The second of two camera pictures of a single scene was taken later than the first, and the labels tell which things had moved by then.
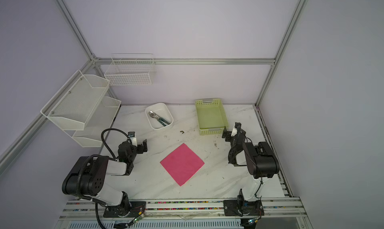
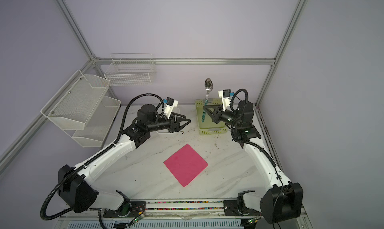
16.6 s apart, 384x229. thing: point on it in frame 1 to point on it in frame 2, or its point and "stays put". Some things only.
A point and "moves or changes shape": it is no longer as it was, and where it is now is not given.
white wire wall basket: (131, 69) stays put
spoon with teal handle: (151, 114) moves or changes shape
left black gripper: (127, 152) to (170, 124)
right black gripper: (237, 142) to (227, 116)
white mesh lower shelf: (102, 120) stays put
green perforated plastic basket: (211, 116) stays put
